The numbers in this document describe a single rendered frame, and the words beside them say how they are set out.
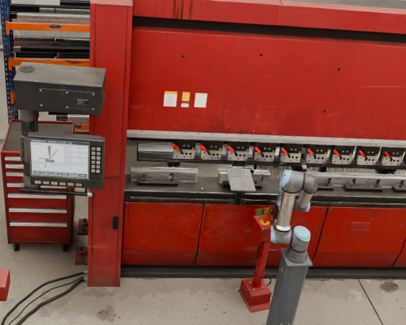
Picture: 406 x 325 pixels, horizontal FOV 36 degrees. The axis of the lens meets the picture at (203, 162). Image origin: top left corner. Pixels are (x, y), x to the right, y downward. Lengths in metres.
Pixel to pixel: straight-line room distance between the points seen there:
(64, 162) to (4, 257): 1.69
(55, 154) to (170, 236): 1.40
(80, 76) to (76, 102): 0.16
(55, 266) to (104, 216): 0.84
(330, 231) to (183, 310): 1.31
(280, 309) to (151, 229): 1.13
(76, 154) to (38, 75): 0.52
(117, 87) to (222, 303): 1.97
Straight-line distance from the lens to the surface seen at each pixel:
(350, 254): 5.36
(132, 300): 5.00
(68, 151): 3.86
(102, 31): 3.90
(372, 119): 4.75
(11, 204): 5.09
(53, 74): 3.76
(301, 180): 4.04
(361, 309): 5.33
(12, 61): 6.11
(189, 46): 4.18
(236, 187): 4.54
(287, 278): 4.42
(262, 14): 4.15
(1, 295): 4.06
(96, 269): 4.97
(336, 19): 4.29
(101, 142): 3.79
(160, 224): 4.81
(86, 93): 3.67
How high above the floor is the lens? 3.59
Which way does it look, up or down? 33 degrees down
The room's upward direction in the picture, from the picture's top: 7 degrees clockwise
